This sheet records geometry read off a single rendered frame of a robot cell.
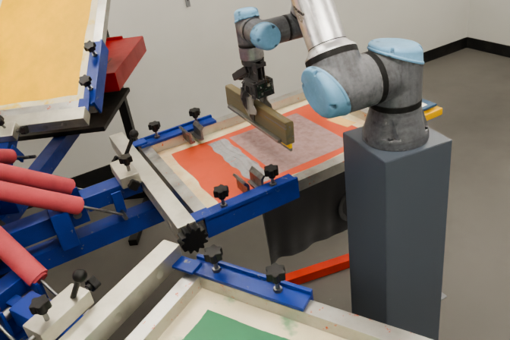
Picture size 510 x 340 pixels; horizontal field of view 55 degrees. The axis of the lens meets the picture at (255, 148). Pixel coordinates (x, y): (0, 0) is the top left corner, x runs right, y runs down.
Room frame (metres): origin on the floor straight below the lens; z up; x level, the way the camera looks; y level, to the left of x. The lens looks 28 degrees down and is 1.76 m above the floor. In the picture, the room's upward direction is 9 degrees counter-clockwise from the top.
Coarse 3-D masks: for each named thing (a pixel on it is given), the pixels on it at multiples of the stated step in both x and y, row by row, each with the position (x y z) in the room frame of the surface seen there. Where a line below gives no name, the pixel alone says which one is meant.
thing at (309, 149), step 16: (320, 128) 1.58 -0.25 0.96; (336, 128) 1.57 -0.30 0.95; (352, 128) 1.55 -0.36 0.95; (304, 144) 1.48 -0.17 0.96; (320, 144) 1.47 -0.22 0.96; (336, 144) 1.45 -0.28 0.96; (256, 160) 1.42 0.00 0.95; (272, 160) 1.41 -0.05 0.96; (288, 160) 1.39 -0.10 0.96; (304, 160) 1.37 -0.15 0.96; (320, 160) 1.36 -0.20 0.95; (208, 176) 1.37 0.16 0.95; (224, 176) 1.35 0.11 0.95; (240, 176) 1.34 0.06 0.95; (208, 192) 1.27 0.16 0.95; (240, 192) 1.24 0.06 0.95
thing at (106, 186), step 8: (96, 184) 1.27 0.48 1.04; (104, 184) 1.26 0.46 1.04; (112, 184) 1.25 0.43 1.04; (80, 192) 1.24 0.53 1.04; (88, 192) 1.23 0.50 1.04; (96, 192) 1.22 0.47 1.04; (104, 192) 1.23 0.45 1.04; (112, 192) 1.23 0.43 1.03; (128, 192) 1.25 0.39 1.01; (136, 192) 1.26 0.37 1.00; (88, 200) 1.20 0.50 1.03; (96, 200) 1.21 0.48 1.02; (104, 200) 1.22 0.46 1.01; (112, 200) 1.23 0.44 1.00
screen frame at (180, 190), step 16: (288, 96) 1.84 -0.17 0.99; (304, 96) 1.87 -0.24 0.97; (352, 112) 1.65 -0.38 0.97; (208, 128) 1.68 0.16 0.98; (224, 128) 1.71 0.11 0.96; (160, 144) 1.60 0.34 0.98; (176, 144) 1.62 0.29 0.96; (160, 160) 1.46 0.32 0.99; (336, 160) 1.29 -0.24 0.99; (160, 176) 1.39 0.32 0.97; (176, 176) 1.34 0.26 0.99; (304, 176) 1.22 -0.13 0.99; (320, 176) 1.24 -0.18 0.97; (176, 192) 1.25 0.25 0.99; (192, 192) 1.23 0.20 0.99; (192, 208) 1.15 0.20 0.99
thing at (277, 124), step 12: (228, 84) 1.66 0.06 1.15; (228, 96) 1.64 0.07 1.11; (240, 96) 1.55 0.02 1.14; (240, 108) 1.56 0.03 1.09; (264, 108) 1.42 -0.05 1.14; (264, 120) 1.41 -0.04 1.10; (276, 120) 1.34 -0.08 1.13; (288, 120) 1.31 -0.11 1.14; (276, 132) 1.34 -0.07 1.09; (288, 132) 1.30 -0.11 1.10; (288, 144) 1.30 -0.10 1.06
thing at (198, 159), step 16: (288, 112) 1.76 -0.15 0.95; (304, 112) 1.74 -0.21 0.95; (256, 128) 1.66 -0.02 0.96; (304, 128) 1.60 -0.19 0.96; (240, 144) 1.55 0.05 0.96; (256, 144) 1.54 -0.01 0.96; (272, 144) 1.52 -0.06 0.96; (176, 160) 1.51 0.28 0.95; (192, 160) 1.49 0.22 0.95; (208, 160) 1.47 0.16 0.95; (224, 160) 1.46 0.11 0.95
